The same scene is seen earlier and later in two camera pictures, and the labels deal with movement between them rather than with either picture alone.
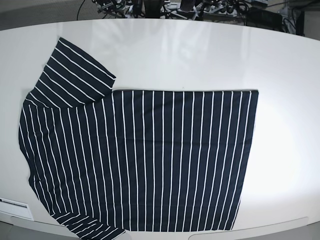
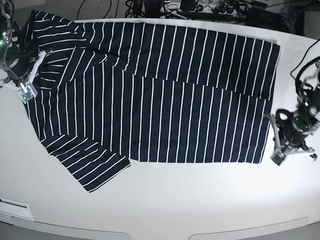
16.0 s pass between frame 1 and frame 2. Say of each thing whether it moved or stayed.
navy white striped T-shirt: moved
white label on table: stayed
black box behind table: stayed
